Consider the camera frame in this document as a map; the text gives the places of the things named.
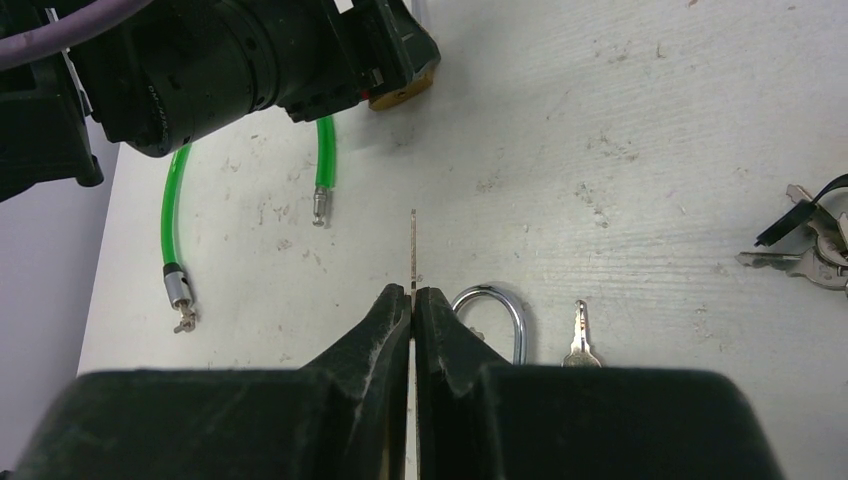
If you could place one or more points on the green cable lock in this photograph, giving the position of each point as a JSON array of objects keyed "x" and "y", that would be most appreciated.
[{"x": 202, "y": 213}]

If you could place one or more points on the brass padlock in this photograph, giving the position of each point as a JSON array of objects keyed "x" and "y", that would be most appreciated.
[
  {"x": 493, "y": 312},
  {"x": 399, "y": 96}
]

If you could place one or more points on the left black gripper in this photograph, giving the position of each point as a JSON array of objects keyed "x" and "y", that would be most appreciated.
[{"x": 368, "y": 51}]

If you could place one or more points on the yellow padlock keys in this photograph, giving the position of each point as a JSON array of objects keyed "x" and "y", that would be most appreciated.
[{"x": 808, "y": 241}]

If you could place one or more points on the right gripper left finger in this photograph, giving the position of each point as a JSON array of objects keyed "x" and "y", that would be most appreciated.
[{"x": 341, "y": 416}]

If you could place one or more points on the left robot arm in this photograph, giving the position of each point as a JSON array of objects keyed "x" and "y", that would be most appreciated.
[{"x": 158, "y": 75}]

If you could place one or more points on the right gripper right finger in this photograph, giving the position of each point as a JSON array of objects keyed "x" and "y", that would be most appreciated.
[{"x": 482, "y": 417}]

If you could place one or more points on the cable lock keys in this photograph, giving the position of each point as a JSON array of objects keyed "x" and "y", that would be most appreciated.
[{"x": 188, "y": 319}]

